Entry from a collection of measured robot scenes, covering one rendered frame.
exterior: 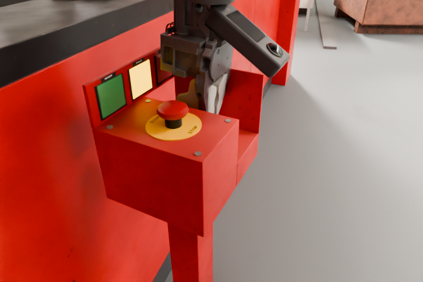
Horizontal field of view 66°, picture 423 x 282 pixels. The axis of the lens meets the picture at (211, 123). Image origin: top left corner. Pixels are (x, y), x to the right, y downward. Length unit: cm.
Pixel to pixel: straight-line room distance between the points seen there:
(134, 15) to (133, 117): 29
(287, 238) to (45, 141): 100
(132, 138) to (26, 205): 21
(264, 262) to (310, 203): 37
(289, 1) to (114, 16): 179
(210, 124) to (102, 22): 29
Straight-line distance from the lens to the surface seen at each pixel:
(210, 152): 37
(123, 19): 66
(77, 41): 56
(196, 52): 44
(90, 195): 67
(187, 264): 64
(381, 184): 170
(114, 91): 45
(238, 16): 45
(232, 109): 54
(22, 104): 50
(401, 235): 149
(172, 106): 40
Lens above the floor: 100
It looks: 31 degrees down
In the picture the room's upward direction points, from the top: straight up
